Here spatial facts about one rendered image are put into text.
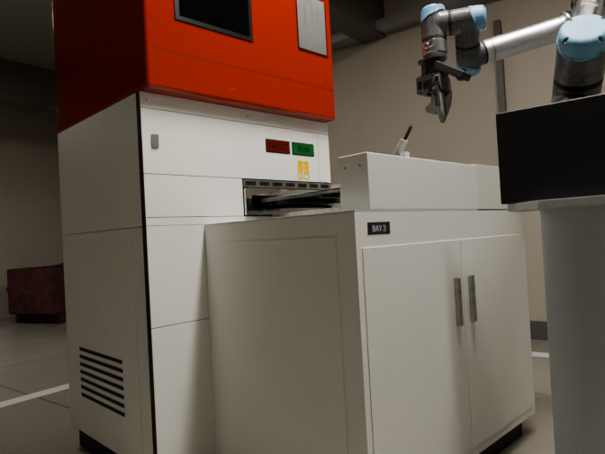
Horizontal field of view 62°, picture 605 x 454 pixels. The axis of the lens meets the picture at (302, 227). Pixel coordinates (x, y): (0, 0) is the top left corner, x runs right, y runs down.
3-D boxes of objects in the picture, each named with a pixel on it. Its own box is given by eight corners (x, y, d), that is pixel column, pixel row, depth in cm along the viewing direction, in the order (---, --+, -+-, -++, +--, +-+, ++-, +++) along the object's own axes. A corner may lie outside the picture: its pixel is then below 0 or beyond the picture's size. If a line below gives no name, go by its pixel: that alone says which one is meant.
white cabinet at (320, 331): (216, 482, 159) (203, 225, 161) (394, 401, 226) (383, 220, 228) (379, 572, 113) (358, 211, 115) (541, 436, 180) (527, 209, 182)
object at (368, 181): (340, 212, 127) (337, 157, 127) (451, 211, 165) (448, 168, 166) (369, 209, 120) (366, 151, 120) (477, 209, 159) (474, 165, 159)
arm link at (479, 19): (485, 32, 160) (449, 39, 163) (484, -2, 152) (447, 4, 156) (487, 45, 155) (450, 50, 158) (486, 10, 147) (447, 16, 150)
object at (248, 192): (244, 215, 173) (242, 187, 173) (329, 213, 203) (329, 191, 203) (247, 214, 171) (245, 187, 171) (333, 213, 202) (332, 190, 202)
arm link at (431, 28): (446, -1, 152) (418, 4, 155) (448, 35, 152) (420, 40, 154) (447, 10, 160) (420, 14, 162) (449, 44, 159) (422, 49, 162)
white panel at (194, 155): (141, 226, 149) (135, 92, 149) (328, 221, 205) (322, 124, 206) (147, 225, 146) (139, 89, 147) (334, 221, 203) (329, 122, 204)
